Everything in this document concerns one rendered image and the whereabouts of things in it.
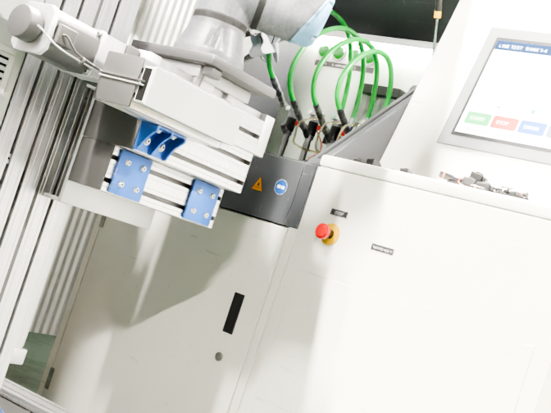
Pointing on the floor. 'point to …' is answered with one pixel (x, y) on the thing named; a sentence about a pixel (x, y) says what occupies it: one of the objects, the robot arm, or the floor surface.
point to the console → (418, 270)
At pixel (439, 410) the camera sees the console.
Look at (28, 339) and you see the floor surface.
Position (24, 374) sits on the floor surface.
